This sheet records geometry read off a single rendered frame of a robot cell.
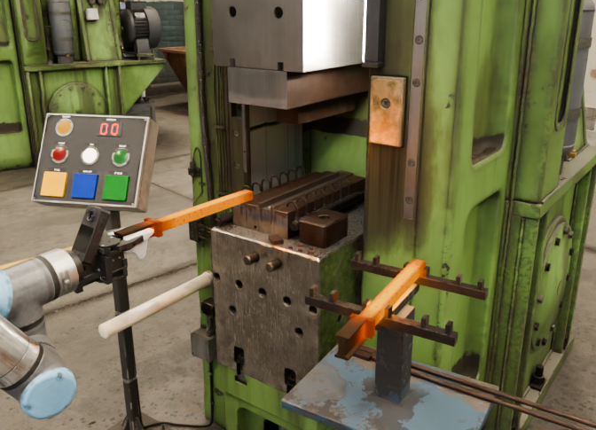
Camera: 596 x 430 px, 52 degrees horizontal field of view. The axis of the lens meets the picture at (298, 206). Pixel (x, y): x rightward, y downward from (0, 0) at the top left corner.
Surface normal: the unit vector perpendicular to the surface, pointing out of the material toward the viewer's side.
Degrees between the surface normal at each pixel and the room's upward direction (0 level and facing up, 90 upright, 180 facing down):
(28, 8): 90
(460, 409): 0
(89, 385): 0
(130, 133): 60
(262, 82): 90
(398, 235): 90
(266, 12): 90
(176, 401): 0
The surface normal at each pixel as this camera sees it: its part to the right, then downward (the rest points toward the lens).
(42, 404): 0.63, 0.32
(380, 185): -0.59, 0.26
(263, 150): 0.81, 0.19
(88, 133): -0.17, -0.20
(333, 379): 0.00, -0.95
